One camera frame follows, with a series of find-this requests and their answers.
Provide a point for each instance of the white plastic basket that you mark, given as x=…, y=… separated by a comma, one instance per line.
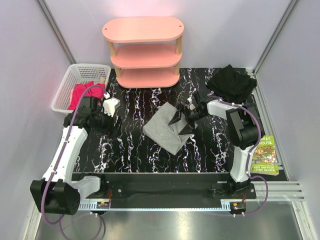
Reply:
x=80, y=73

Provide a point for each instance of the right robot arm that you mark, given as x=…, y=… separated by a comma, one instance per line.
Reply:
x=244, y=131

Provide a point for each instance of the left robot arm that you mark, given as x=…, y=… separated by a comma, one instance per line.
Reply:
x=55, y=193

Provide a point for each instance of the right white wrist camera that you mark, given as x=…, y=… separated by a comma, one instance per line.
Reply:
x=191, y=105

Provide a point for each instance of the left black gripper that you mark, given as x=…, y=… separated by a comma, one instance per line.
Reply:
x=110, y=130

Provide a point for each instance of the green treehouse book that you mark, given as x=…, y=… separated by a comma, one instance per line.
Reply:
x=264, y=160

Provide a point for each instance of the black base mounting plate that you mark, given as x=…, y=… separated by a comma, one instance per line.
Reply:
x=169, y=191

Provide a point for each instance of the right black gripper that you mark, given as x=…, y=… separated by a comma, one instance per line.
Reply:
x=189, y=128

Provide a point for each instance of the black t-shirt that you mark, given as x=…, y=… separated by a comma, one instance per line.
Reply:
x=231, y=86

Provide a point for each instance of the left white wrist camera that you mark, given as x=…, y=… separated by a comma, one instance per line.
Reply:
x=110, y=104

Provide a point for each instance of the grey t-shirt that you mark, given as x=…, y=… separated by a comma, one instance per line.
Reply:
x=165, y=135

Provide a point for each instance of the pink t-shirt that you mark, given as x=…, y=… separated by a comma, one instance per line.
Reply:
x=71, y=96

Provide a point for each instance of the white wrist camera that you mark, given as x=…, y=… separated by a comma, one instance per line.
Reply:
x=110, y=104
x=191, y=105

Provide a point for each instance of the pink three-tier shelf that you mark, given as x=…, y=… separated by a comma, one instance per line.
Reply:
x=145, y=51

